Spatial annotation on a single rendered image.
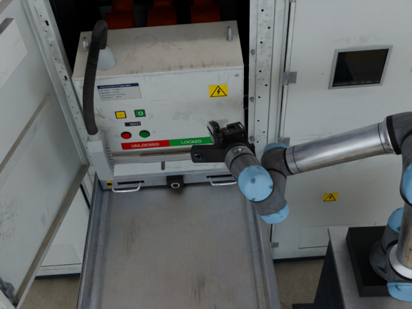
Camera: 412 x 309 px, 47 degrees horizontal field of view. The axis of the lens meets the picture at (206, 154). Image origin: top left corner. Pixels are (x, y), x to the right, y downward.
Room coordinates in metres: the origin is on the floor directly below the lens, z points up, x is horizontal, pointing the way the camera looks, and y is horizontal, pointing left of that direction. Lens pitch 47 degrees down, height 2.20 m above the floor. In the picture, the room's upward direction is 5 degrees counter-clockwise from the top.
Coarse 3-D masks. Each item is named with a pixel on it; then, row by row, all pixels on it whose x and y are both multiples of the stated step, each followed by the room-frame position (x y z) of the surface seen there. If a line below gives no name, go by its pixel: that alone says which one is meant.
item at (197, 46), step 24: (192, 24) 1.31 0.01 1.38; (216, 24) 1.30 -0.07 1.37; (120, 48) 1.22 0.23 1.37; (144, 48) 1.21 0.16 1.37; (168, 48) 1.20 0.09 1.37; (192, 48) 1.19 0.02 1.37; (216, 48) 1.18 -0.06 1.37; (240, 48) 1.17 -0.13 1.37; (96, 72) 1.12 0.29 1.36; (120, 72) 1.11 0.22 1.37; (144, 72) 1.10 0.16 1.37; (168, 72) 1.10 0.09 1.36
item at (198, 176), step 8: (224, 168) 1.12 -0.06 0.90; (120, 176) 1.12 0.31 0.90; (128, 176) 1.12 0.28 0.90; (136, 176) 1.12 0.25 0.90; (144, 176) 1.11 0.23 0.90; (152, 176) 1.11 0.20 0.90; (160, 176) 1.11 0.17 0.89; (184, 176) 1.11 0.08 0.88; (192, 176) 1.11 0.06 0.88; (200, 176) 1.11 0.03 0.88; (208, 176) 1.11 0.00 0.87; (216, 176) 1.11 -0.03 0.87; (224, 176) 1.11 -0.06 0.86; (104, 184) 1.12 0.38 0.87; (120, 184) 1.12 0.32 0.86; (128, 184) 1.12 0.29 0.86; (136, 184) 1.12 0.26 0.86; (144, 184) 1.12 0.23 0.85; (152, 184) 1.12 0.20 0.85; (160, 184) 1.12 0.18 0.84
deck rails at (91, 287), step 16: (96, 192) 1.06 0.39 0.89; (96, 208) 1.01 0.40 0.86; (96, 224) 0.96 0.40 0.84; (256, 224) 0.92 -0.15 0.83; (96, 240) 0.90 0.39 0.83; (256, 240) 0.85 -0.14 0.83; (96, 256) 0.84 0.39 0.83; (256, 256) 0.79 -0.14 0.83; (96, 272) 0.78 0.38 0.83; (256, 272) 0.74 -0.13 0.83; (96, 288) 0.73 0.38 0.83; (256, 288) 0.68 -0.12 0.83; (80, 304) 0.65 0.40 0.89; (96, 304) 0.67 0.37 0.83
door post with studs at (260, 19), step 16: (256, 0) 1.24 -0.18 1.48; (272, 0) 1.24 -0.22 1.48; (256, 16) 1.24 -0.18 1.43; (272, 16) 1.24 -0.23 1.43; (256, 32) 1.24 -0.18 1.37; (256, 48) 1.24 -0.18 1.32; (256, 64) 1.24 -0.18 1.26; (256, 80) 1.24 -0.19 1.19; (256, 96) 1.24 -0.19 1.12; (256, 112) 1.24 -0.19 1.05; (256, 128) 1.24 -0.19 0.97; (256, 144) 1.24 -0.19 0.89
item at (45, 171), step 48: (0, 48) 1.05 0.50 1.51; (48, 48) 1.24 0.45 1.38; (0, 96) 1.02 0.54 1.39; (48, 96) 1.18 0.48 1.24; (0, 144) 0.94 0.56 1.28; (48, 144) 1.12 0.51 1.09; (0, 192) 0.86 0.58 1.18; (48, 192) 1.02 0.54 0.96; (0, 240) 0.78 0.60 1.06; (48, 240) 0.91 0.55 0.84; (0, 288) 0.69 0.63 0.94
